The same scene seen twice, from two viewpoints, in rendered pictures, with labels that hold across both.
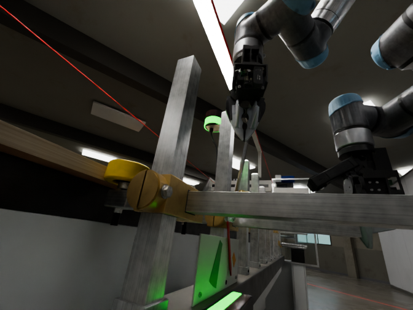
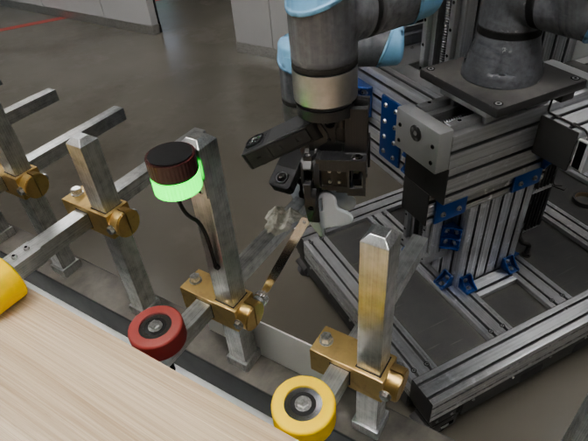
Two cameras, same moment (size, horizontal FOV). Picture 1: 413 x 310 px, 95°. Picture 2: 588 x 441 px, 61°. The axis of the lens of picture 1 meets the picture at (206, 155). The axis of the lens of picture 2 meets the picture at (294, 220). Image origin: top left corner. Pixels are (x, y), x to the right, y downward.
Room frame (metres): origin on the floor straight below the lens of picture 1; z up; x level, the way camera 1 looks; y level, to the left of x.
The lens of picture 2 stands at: (0.30, 0.47, 1.46)
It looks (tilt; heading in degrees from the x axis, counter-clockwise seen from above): 39 degrees down; 279
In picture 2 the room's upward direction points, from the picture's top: 5 degrees counter-clockwise
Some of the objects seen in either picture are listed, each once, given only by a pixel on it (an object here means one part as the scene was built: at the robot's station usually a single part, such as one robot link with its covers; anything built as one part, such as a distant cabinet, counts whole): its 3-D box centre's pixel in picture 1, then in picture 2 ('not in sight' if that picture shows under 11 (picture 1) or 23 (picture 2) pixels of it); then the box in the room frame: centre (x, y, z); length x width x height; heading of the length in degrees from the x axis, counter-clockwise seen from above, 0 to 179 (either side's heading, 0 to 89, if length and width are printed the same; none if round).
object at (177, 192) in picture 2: (213, 124); (176, 179); (0.52, -0.01, 1.13); 0.06 x 0.06 x 0.02
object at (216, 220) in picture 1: (222, 218); (221, 303); (0.52, -0.06, 0.85); 0.13 x 0.06 x 0.05; 154
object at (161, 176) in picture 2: (214, 117); (171, 162); (0.52, -0.01, 1.15); 0.06 x 0.06 x 0.02
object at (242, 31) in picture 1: (249, 36); (325, 11); (0.34, -0.08, 1.30); 0.09 x 0.08 x 0.11; 40
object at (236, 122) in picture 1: (238, 116); (332, 217); (0.33, -0.06, 1.03); 0.06 x 0.03 x 0.09; 175
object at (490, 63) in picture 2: not in sight; (505, 48); (0.02, -0.51, 1.09); 0.15 x 0.15 x 0.10
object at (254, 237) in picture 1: (254, 221); (33, 200); (0.95, -0.27, 0.89); 0.03 x 0.03 x 0.48; 64
